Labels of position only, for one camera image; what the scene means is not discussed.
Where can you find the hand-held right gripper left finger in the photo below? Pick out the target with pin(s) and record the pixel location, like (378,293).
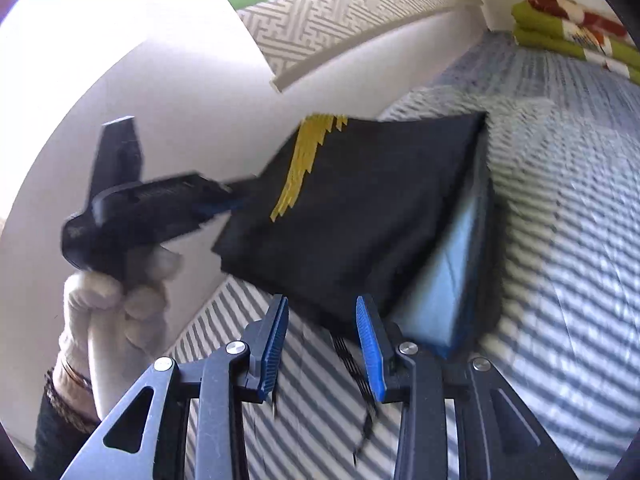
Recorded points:
(274,345)

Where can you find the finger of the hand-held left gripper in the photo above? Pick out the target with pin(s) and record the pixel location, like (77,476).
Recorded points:
(235,197)

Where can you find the green folded blanket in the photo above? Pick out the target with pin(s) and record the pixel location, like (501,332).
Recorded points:
(575,35)

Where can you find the person's left forearm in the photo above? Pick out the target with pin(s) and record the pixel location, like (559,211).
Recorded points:
(60,440)

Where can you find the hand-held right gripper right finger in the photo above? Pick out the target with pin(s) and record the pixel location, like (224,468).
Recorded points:
(370,350)

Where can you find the person's left hand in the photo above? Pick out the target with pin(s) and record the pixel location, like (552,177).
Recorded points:
(145,300)

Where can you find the black pants with yellow pattern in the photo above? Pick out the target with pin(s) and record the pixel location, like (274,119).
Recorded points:
(360,210)

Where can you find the blue white striped quilt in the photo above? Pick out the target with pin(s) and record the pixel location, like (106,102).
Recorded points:
(550,260)

